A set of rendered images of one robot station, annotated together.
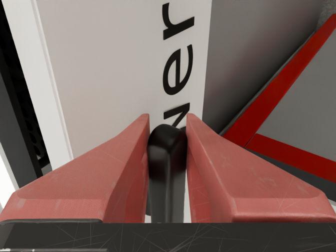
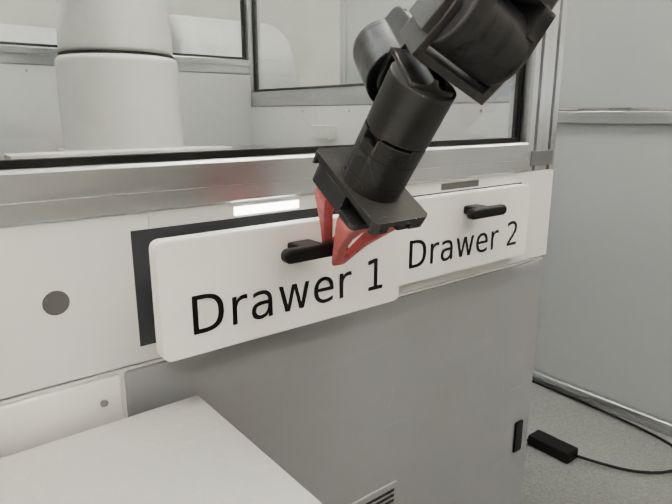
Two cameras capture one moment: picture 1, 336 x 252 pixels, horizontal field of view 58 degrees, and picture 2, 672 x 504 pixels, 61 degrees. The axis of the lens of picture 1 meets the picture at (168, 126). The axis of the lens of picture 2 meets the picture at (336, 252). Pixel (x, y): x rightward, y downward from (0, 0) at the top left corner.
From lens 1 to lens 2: 57 cm
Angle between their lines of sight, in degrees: 81
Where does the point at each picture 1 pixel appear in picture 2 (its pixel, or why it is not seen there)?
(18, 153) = (264, 220)
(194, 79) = (313, 309)
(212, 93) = not seen: hidden behind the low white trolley
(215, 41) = (265, 417)
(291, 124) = not seen: outside the picture
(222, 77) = not seen: hidden behind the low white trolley
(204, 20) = (338, 309)
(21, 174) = (253, 219)
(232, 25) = (271, 447)
